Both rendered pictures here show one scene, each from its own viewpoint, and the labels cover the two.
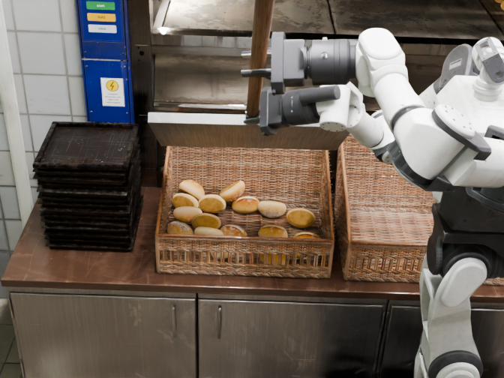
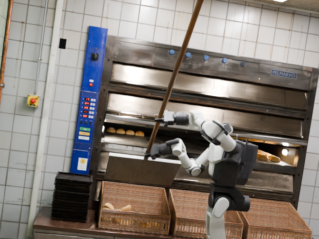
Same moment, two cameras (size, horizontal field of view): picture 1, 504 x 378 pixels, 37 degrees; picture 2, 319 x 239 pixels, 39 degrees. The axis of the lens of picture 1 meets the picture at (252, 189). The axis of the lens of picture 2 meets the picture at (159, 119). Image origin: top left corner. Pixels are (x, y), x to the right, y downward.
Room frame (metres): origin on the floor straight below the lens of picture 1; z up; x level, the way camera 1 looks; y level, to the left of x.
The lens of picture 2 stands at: (-1.57, 0.38, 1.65)
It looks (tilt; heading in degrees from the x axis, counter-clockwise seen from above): 3 degrees down; 353
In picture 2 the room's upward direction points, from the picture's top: 8 degrees clockwise
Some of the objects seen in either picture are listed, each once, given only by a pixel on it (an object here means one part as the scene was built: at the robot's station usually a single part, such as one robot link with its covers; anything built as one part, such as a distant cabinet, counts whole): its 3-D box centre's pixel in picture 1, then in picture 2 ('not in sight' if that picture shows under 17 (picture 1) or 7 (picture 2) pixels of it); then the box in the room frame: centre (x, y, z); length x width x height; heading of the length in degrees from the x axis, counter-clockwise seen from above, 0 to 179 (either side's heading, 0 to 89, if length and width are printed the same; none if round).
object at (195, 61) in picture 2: not in sight; (214, 64); (2.35, -0.55, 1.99); 1.80 x 0.08 x 0.21; 91
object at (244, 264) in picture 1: (246, 199); (133, 206); (2.05, 0.02, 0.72); 0.56 x 0.49 x 0.28; 91
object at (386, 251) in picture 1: (424, 205); (203, 214); (2.06, -0.57, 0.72); 0.56 x 0.49 x 0.28; 91
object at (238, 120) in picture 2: not in sight; (207, 115); (2.33, -0.55, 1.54); 1.79 x 0.11 x 0.19; 91
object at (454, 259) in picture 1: (463, 253); (220, 201); (1.47, -0.53, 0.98); 0.14 x 0.13 x 0.12; 2
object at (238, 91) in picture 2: not in sight; (211, 86); (2.33, -0.55, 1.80); 1.79 x 0.11 x 0.19; 91
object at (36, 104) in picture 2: not in sight; (33, 100); (2.27, 0.95, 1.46); 0.10 x 0.07 x 0.10; 91
